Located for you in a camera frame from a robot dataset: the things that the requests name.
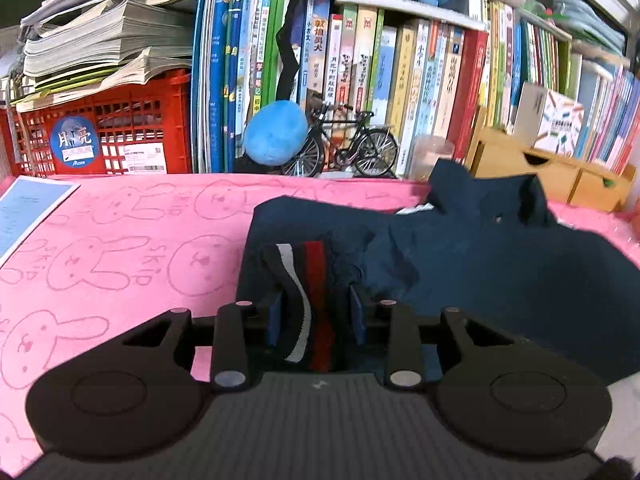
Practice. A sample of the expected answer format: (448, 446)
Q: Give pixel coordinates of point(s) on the stack of papers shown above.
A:
(100, 40)

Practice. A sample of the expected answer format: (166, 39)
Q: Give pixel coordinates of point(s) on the black model bicycle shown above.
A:
(360, 145)

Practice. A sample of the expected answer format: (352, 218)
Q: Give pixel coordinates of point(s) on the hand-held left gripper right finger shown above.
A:
(357, 317)

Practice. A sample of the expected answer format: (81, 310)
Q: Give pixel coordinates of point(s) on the white shelf board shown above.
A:
(400, 7)

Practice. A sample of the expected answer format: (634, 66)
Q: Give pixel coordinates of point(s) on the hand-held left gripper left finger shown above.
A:
(275, 320)

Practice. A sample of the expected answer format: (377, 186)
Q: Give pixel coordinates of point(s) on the wooden drawer organizer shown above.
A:
(550, 175)

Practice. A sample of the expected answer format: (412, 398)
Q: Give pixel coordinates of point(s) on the white box with colourful print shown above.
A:
(555, 120)

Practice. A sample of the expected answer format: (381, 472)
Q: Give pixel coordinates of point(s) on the clear plastic cup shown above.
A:
(432, 157)

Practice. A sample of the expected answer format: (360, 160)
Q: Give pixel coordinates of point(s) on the pink rabbit print towel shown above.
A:
(125, 240)

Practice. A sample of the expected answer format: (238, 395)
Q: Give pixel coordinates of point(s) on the red plastic crate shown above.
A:
(120, 130)

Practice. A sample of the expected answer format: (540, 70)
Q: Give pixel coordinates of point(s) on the row of tall picture books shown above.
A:
(350, 70)

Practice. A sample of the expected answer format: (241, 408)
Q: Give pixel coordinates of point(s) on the blue plush ball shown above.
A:
(275, 132)

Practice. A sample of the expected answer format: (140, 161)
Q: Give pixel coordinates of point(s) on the stack of pale blue books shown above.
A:
(590, 22)

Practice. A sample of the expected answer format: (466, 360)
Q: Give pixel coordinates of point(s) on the navy and white shirt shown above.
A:
(475, 270)

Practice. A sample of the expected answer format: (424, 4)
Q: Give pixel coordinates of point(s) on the blue paper sheet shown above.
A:
(25, 210)

